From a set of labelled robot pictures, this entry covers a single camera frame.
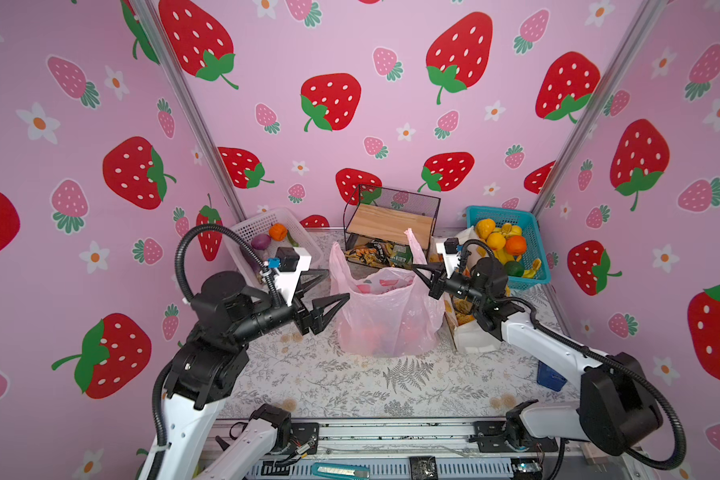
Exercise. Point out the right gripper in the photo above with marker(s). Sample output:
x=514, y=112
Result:
x=438, y=281

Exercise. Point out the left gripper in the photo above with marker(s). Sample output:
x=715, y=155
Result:
x=314, y=322

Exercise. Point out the pink plastic grocery bag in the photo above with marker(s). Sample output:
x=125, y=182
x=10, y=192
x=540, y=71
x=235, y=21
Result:
x=389, y=313

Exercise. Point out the white canvas tote bag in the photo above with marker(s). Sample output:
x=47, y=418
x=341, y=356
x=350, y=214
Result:
x=468, y=336

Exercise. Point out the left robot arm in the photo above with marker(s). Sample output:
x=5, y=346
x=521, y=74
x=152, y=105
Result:
x=193, y=387

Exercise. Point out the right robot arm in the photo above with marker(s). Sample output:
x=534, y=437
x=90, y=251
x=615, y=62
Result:
x=619, y=411

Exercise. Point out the snack bag under shelf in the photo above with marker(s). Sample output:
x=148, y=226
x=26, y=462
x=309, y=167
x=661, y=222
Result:
x=381, y=254

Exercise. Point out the toy yellow lemon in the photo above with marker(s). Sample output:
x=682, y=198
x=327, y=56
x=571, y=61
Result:
x=496, y=241

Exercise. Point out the toy avocado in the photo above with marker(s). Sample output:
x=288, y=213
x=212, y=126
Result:
x=514, y=268

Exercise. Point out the toy orange fruit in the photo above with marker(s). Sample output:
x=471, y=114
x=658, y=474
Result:
x=516, y=246

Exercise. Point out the white plastic basket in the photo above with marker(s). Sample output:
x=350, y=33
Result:
x=254, y=232

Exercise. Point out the teal plastic basket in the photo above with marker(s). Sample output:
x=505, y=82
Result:
x=487, y=220

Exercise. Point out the blue box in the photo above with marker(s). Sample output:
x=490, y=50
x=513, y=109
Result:
x=550, y=378

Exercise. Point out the teal utility knife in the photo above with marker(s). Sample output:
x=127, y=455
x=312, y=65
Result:
x=340, y=471

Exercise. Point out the black wire wooden shelf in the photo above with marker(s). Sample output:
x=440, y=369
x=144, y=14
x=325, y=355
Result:
x=383, y=213

